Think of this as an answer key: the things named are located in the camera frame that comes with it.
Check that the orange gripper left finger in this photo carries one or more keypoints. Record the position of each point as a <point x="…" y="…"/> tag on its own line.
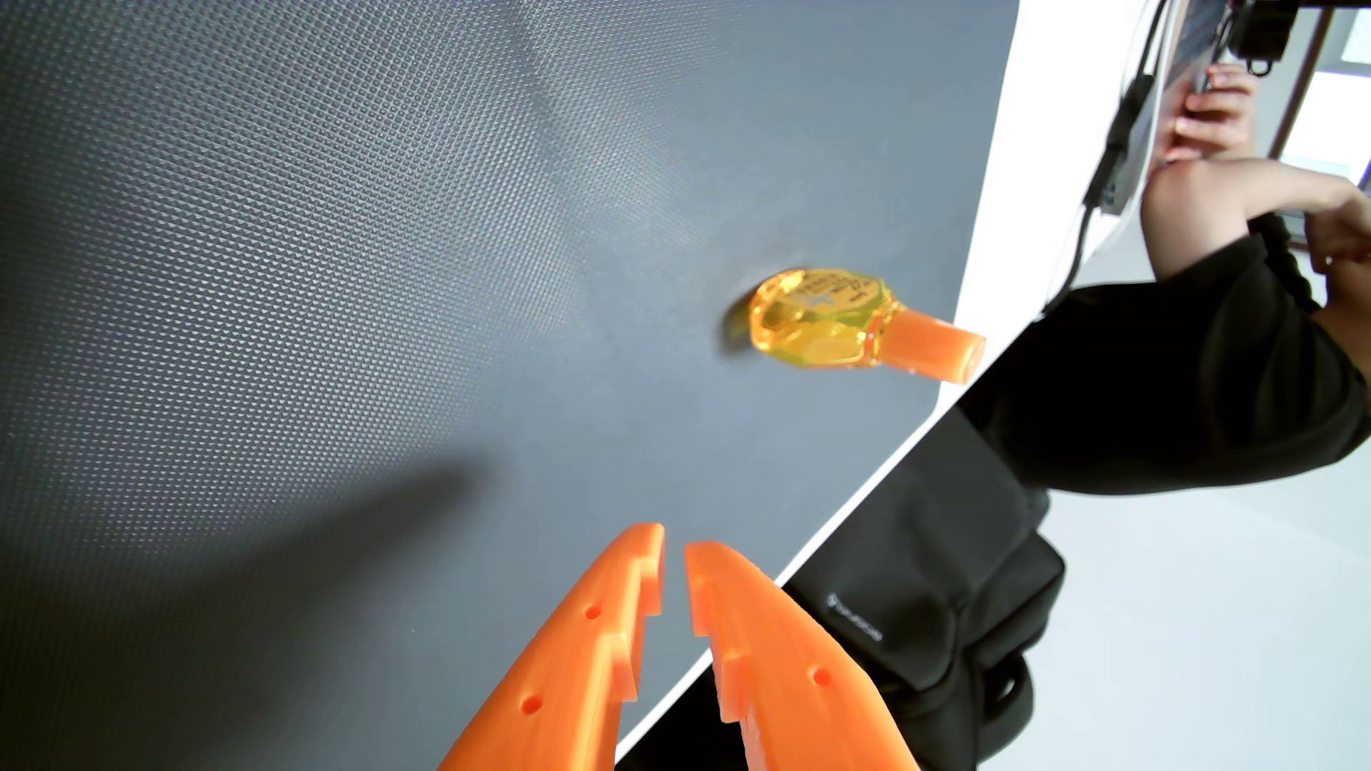
<point x="568" y="664"/>

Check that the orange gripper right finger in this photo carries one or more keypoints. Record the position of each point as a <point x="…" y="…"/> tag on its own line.
<point x="787" y="685"/>

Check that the person's hand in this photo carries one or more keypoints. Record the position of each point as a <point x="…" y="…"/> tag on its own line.
<point x="1216" y="118"/>
<point x="1347" y="230"/>

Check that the black fabric bag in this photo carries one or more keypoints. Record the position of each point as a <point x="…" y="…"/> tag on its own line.
<point x="932" y="557"/>

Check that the grey textured mat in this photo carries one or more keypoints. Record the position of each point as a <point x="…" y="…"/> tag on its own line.
<point x="428" y="268"/>

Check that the person's torso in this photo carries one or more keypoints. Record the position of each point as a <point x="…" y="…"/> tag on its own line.
<point x="1200" y="375"/>

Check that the black device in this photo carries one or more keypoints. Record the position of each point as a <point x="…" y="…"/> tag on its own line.
<point x="1262" y="30"/>

